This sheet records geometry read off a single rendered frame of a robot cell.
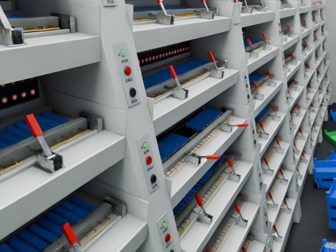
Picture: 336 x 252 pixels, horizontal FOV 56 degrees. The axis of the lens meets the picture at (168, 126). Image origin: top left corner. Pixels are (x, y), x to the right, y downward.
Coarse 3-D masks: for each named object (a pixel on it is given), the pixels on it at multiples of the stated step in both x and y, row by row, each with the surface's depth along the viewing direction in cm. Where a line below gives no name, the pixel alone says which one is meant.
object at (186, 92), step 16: (160, 48) 102; (176, 48) 112; (144, 64) 96; (160, 64) 104; (176, 64) 109; (192, 64) 111; (208, 64) 111; (224, 64) 117; (144, 80) 89; (160, 80) 91; (176, 80) 82; (192, 80) 96; (208, 80) 101; (224, 80) 105; (160, 96) 83; (176, 96) 83; (192, 96) 85; (208, 96) 96; (160, 112) 73; (176, 112) 78; (160, 128) 73
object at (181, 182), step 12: (204, 108) 128; (216, 108) 127; (228, 108) 122; (240, 108) 122; (228, 120) 119; (240, 120) 120; (216, 132) 108; (240, 132) 119; (216, 144) 100; (228, 144) 108; (180, 168) 85; (192, 168) 86; (204, 168) 91; (168, 180) 71; (180, 180) 80; (192, 180) 84; (168, 192) 73; (180, 192) 78
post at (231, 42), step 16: (224, 0) 112; (224, 32) 115; (240, 32) 120; (192, 48) 124; (208, 48) 120; (224, 48) 117; (240, 48) 119; (240, 64) 118; (240, 80) 118; (224, 96) 124; (240, 96) 120; (240, 144) 127; (256, 144) 132; (256, 160) 131; (256, 176) 130; (256, 192) 130; (256, 224) 135
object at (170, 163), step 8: (224, 112) 119; (216, 120) 112; (224, 120) 116; (208, 128) 105; (216, 128) 108; (200, 136) 99; (192, 144) 93; (200, 144) 96; (176, 152) 88; (192, 152) 92; (168, 160) 84; (176, 160) 85; (168, 168) 82; (168, 176) 80
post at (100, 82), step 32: (64, 0) 57; (96, 0) 55; (128, 32) 63; (96, 64) 58; (96, 96) 61; (128, 128) 61; (128, 160) 62; (160, 160) 70; (128, 192) 65; (160, 192) 70
